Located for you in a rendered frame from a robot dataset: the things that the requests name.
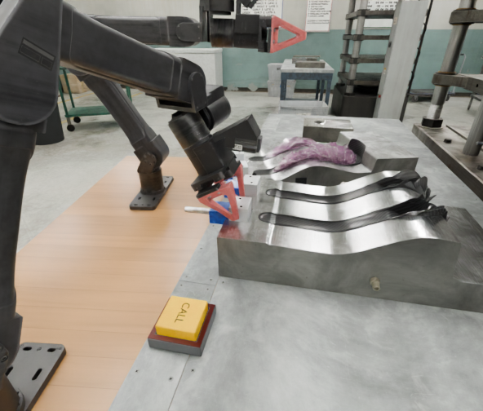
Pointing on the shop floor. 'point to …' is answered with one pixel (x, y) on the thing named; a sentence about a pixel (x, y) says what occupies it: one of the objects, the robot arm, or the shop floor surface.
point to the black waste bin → (54, 130)
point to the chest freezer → (214, 77)
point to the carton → (73, 84)
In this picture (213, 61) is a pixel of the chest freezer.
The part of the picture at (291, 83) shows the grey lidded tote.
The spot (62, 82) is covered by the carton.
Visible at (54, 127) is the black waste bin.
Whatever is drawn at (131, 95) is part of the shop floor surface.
